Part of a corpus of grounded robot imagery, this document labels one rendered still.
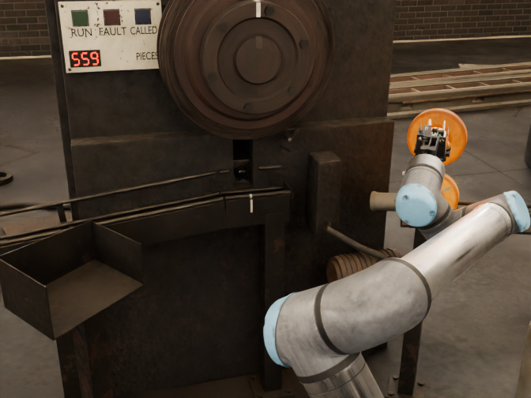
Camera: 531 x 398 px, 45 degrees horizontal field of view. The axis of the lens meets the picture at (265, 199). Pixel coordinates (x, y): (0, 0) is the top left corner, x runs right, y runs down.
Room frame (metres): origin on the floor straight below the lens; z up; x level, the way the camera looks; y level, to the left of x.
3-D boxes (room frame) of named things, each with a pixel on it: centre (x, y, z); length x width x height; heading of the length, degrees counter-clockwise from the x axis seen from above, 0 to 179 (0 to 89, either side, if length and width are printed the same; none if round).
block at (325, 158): (1.80, -0.17, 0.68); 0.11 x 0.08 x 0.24; 15
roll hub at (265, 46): (1.63, 0.02, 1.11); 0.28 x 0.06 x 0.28; 105
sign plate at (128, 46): (1.74, 0.41, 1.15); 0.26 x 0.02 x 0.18; 105
